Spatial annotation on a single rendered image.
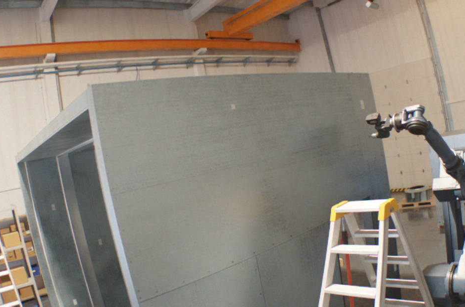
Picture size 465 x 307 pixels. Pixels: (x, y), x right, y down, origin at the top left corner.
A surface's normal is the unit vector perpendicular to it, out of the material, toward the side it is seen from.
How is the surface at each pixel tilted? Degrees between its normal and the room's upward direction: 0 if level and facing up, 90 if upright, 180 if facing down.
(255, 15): 90
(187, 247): 90
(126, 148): 90
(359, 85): 90
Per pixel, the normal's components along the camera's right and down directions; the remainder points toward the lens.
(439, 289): -0.74, 0.15
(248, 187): 0.62, -0.11
